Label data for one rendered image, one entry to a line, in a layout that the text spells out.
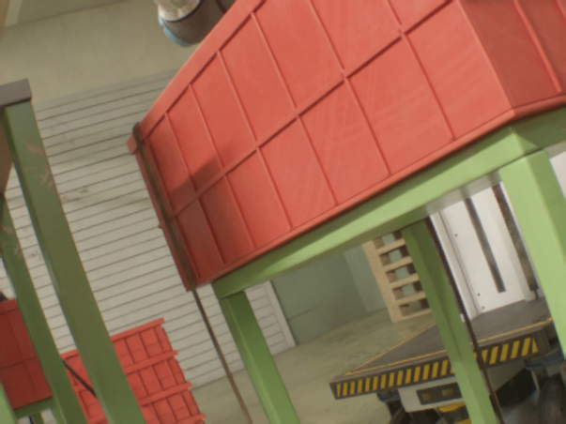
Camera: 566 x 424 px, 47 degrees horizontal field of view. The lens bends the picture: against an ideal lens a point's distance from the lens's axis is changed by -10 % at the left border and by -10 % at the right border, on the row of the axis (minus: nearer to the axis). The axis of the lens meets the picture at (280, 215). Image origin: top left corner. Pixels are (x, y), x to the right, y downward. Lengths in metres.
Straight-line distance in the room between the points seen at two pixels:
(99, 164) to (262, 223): 6.38
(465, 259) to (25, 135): 1.23
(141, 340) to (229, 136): 2.62
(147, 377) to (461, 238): 1.91
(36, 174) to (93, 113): 6.38
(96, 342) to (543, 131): 0.58
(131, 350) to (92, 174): 3.92
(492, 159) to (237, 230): 0.36
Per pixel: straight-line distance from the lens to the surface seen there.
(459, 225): 1.81
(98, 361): 0.86
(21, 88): 0.93
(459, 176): 0.52
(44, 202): 0.89
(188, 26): 1.95
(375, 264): 5.67
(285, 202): 0.68
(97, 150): 7.12
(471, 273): 1.82
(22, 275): 1.27
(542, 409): 1.45
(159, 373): 3.33
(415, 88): 0.51
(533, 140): 0.49
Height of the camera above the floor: 0.58
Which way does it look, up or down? 6 degrees up
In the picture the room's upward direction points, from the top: 22 degrees counter-clockwise
